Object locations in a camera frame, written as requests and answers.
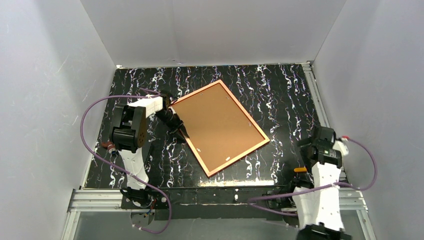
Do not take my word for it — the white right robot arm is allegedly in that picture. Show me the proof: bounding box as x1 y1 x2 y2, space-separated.
292 126 352 240

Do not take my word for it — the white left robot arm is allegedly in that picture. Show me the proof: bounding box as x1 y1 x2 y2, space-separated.
109 91 189 190

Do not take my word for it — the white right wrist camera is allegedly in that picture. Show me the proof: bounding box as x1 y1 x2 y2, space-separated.
333 136 349 157

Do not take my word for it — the brown copper pipe fitting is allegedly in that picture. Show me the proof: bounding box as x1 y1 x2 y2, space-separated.
100 140 118 156

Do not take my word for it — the aluminium front rail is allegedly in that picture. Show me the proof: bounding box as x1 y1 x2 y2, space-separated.
67 187 368 212

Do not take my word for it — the aluminium rail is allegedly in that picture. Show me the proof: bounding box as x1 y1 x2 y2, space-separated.
67 187 368 212
302 62 347 181

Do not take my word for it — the yellow handled screwdriver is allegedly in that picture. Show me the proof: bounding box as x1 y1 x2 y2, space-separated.
293 167 308 173

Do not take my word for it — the red picture frame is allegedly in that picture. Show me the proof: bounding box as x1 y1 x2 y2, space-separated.
171 80 270 178

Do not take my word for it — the aluminium right side rail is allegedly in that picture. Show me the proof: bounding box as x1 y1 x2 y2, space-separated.
302 62 347 181

